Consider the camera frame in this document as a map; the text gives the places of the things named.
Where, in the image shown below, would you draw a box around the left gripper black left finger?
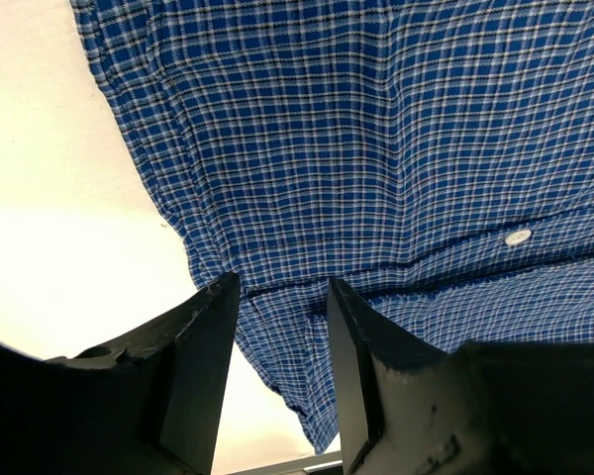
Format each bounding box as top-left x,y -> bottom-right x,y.
0,272 -> 240,474

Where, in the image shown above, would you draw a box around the blue plaid long sleeve shirt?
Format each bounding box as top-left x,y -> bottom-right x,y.
72,0 -> 594,452

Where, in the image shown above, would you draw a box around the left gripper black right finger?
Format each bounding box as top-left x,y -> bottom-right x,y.
327,279 -> 594,474

